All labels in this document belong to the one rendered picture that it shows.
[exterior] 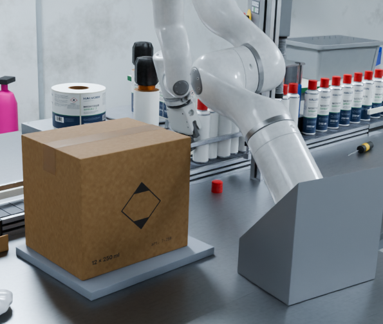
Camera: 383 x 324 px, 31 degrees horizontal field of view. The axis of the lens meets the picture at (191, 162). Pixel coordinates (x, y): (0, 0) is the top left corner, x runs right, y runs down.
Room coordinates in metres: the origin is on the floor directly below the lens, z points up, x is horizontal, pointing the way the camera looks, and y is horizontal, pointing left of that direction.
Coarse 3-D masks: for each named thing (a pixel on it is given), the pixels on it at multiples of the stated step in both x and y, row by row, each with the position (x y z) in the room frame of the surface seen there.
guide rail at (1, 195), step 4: (12, 188) 1.70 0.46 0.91; (16, 188) 1.71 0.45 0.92; (20, 188) 1.71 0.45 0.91; (0, 192) 1.67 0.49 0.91; (4, 192) 1.68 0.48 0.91; (8, 192) 1.69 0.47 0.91; (12, 192) 1.70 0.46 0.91; (16, 192) 1.70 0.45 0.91; (20, 192) 1.71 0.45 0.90; (0, 196) 1.67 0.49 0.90; (4, 196) 1.68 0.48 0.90; (8, 196) 1.69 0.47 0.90; (12, 196) 1.70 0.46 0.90
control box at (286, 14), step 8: (248, 0) 2.26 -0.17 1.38; (256, 0) 2.16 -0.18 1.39; (288, 0) 2.13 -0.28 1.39; (248, 8) 2.26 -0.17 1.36; (288, 8) 2.13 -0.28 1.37; (256, 16) 2.15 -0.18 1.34; (280, 16) 2.12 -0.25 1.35; (288, 16) 2.13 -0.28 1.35; (256, 24) 2.15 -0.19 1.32; (280, 24) 2.12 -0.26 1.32; (288, 24) 2.13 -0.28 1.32; (280, 32) 2.12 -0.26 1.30; (288, 32) 2.13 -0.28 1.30
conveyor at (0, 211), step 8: (344, 128) 2.64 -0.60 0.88; (304, 136) 2.49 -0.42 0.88; (312, 136) 2.49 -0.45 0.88; (240, 152) 2.24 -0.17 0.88; (216, 160) 2.14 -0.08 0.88; (224, 160) 2.15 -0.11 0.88; (192, 168) 2.05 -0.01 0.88; (16, 200) 1.71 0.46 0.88; (0, 208) 1.65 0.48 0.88; (8, 208) 1.65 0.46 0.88; (16, 208) 1.65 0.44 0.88; (0, 216) 1.60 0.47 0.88
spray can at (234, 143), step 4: (232, 124) 2.21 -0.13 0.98; (232, 128) 2.21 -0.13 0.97; (236, 128) 2.22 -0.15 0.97; (232, 132) 2.21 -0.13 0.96; (232, 140) 2.21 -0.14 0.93; (236, 140) 2.22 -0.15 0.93; (232, 144) 2.21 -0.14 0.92; (236, 144) 2.22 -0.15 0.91; (232, 148) 2.21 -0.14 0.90; (236, 148) 2.22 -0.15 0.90; (232, 152) 2.21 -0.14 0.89; (236, 152) 2.22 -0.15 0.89
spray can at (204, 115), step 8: (200, 104) 2.11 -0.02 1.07; (200, 112) 2.10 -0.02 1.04; (208, 112) 2.11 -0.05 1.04; (200, 120) 2.10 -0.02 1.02; (208, 120) 2.11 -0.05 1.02; (208, 128) 2.11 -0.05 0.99; (200, 136) 2.10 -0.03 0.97; (208, 136) 2.11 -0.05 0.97; (208, 144) 2.11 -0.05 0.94; (192, 152) 2.12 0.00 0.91; (200, 152) 2.10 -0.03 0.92; (208, 152) 2.12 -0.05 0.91; (192, 160) 2.12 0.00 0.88; (200, 160) 2.10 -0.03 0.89; (208, 160) 2.12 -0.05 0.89
